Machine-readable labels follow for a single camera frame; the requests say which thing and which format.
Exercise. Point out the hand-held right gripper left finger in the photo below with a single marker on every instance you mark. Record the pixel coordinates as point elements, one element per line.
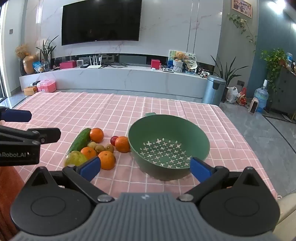
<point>90,167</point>

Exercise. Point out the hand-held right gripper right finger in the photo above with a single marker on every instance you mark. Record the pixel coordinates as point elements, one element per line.
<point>198,169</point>

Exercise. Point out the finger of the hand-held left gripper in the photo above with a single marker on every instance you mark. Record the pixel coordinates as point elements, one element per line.
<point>48,134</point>
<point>18,115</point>

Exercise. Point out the orange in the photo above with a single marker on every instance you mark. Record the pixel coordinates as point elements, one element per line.
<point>96,135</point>
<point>122,144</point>
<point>87,152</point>
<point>107,160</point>

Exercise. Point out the yellow-green mango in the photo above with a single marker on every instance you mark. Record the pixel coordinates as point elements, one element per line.
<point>72,157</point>

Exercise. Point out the brown kiwi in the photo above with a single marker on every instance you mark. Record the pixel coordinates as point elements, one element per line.
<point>92,145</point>
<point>100,148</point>
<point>109,148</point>

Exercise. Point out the green cucumber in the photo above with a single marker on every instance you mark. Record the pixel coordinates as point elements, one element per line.
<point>81,139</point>

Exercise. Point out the red plum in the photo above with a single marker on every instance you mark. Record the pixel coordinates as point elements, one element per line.
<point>113,140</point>

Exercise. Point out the green colander bowl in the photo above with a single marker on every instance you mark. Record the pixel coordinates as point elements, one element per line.
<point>161,129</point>

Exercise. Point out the person's left forearm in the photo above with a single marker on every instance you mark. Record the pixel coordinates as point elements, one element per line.
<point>8,197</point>

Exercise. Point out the cardboard box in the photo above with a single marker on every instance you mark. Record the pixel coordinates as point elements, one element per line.
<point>30,90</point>

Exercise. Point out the pink plastic storage box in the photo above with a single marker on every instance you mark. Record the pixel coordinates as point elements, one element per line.
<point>46,86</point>

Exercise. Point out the pink checkered tablecloth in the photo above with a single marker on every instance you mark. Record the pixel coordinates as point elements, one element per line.
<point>92,111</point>

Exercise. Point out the orange vase with dried flowers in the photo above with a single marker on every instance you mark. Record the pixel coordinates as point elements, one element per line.
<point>30,64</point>

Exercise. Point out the blue snack packet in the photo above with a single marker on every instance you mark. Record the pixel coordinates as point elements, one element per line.
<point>37,66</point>

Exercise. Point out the leafy plant in glass vase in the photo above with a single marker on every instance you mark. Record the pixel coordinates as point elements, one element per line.
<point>47,66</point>

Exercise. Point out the pink flat box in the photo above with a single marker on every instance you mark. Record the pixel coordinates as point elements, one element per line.
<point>67,64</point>

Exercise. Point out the grey-blue pedal trash can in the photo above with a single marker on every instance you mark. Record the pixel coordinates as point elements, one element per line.
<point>212,92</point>

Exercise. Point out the small white desk clock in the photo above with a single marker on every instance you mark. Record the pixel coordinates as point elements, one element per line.
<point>80,63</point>

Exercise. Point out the white plastic bag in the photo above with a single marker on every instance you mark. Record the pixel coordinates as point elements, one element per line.
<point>232,95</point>

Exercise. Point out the white router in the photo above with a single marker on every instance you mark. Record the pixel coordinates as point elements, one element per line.
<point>94,66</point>

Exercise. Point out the red gift bag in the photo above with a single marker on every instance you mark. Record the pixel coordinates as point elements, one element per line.
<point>241,97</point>

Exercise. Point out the grey marble TV console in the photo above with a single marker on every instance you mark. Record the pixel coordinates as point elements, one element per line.
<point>115,78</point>

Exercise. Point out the blue water jug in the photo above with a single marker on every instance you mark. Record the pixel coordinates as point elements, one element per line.
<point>261,95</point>

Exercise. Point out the tall leafy floor plant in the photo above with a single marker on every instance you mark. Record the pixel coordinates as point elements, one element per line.
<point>229,74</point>

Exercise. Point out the cream patterned hat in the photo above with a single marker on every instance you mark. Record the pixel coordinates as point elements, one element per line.
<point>191,65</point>

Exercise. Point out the colourful picture board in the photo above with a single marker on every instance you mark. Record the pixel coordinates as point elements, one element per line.
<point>189,56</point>

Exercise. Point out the grey soundbar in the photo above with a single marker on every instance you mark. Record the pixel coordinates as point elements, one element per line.
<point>133,59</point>

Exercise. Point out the teddy bear bouquet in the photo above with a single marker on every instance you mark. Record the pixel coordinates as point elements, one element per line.
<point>178,56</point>

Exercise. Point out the red box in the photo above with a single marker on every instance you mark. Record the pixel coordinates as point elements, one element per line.
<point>155,63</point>

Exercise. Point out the dark sideboard cabinet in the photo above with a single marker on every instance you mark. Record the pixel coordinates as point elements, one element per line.
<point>284,92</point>

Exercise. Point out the bushy green potted plant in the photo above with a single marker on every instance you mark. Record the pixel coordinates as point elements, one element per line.
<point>275,58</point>

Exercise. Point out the hanging vine plant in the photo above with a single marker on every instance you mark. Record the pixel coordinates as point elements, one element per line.
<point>238,22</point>

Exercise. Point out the dark wall outlet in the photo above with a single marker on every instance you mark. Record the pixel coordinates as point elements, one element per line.
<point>241,83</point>

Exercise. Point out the black wall television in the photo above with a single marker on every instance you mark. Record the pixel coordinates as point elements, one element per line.
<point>101,20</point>

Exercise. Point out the framed wall picture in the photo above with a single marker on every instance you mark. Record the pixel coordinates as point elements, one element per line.
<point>242,8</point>

